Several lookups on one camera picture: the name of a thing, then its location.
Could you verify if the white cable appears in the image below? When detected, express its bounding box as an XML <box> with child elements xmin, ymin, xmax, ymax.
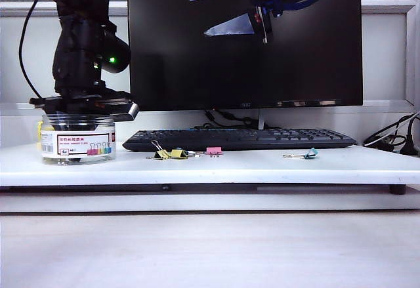
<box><xmin>363</xmin><ymin>113</ymin><xmax>420</xmax><ymax>147</ymax></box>

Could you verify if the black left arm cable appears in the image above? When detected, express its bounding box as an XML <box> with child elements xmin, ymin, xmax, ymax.
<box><xmin>18</xmin><ymin>0</ymin><xmax>45</xmax><ymax>100</ymax></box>

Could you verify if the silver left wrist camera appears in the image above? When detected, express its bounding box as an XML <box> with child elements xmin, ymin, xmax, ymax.
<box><xmin>94</xmin><ymin>91</ymin><xmax>141</xmax><ymax>122</ymax></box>

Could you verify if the black cable bundle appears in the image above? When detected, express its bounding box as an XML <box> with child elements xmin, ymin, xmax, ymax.
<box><xmin>362</xmin><ymin>112</ymin><xmax>420</xmax><ymax>148</ymax></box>

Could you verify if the pink binder clip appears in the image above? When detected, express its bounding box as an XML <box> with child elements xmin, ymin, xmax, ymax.
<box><xmin>203</xmin><ymin>146</ymin><xmax>223</xmax><ymax>159</ymax></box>

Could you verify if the grey aluminium partition frame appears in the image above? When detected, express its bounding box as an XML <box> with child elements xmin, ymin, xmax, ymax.
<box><xmin>0</xmin><ymin>0</ymin><xmax>420</xmax><ymax>108</ymax></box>

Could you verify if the yellow binder clip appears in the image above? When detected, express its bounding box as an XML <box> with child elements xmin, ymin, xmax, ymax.
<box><xmin>145</xmin><ymin>139</ymin><xmax>172</xmax><ymax>161</ymax></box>
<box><xmin>169</xmin><ymin>148</ymin><xmax>190</xmax><ymax>160</ymax></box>

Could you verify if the teal binder clip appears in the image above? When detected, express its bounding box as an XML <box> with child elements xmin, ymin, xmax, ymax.
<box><xmin>282</xmin><ymin>147</ymin><xmax>320</xmax><ymax>161</ymax></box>

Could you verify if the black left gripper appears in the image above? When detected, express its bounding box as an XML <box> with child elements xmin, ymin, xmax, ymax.
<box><xmin>29</xmin><ymin>86</ymin><xmax>111</xmax><ymax>131</ymax></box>

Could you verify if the round transparent plastic jar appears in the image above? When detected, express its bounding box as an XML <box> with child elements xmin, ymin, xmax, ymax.
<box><xmin>41</xmin><ymin>113</ymin><xmax>116</xmax><ymax>166</ymax></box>

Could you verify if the white desk riser board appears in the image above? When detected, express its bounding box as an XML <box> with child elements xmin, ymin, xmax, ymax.
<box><xmin>0</xmin><ymin>142</ymin><xmax>420</xmax><ymax>187</ymax></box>

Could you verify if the black computer monitor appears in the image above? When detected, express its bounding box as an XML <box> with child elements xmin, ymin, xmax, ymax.
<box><xmin>126</xmin><ymin>0</ymin><xmax>364</xmax><ymax>113</ymax></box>

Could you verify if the black monitor cable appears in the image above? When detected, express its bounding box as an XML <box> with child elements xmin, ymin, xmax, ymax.
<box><xmin>192</xmin><ymin>110</ymin><xmax>260</xmax><ymax>130</ymax></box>

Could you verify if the black computer keyboard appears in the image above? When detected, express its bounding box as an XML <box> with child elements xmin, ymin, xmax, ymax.
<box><xmin>121</xmin><ymin>128</ymin><xmax>357</xmax><ymax>153</ymax></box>

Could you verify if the black power plug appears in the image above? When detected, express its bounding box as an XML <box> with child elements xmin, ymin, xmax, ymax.
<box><xmin>398</xmin><ymin>129</ymin><xmax>420</xmax><ymax>157</ymax></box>

